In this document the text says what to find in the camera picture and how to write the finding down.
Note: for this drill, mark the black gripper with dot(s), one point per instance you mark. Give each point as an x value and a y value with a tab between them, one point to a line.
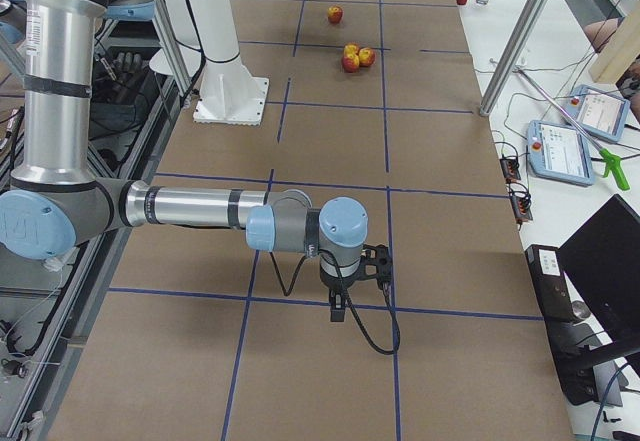
336	284

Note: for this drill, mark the red yellow lone apple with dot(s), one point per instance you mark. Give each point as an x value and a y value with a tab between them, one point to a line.
334	14

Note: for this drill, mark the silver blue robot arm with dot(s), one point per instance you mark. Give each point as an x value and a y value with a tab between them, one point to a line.
55	202

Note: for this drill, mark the upper small circuit board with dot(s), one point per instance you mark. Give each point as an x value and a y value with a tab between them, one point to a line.
510	169

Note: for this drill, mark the red yellow front apple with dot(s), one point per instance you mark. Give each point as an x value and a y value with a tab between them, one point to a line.
350	62

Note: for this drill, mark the black monitor stand box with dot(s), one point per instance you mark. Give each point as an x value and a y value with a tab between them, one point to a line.
583	364

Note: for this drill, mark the red yellow right apple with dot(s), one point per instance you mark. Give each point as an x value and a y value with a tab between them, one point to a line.
367	57

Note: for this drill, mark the red yellow back apple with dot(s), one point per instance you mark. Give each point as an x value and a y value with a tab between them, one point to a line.
351	48

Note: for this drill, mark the near teach pendant tablet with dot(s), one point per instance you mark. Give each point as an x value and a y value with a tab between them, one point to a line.
558	152

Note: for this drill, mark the teach pendant tablet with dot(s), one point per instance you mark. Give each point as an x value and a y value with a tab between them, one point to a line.
602	114
558	152

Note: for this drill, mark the black monitor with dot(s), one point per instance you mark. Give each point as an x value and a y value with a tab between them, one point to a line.
601	260

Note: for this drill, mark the far teach pendant tablet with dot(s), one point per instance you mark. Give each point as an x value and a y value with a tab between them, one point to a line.
602	114

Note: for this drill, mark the wooden beam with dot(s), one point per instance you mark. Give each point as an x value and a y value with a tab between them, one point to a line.
619	51

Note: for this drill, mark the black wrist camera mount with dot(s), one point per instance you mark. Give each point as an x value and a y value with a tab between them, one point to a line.
376	264

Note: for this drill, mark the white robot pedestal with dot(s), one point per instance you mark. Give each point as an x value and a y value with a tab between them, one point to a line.
207	38

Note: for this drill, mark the aluminium frame post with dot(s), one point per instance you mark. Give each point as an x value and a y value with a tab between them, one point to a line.
520	34

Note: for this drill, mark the reacher grabber green handle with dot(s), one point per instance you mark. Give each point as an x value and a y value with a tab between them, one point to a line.
612	161

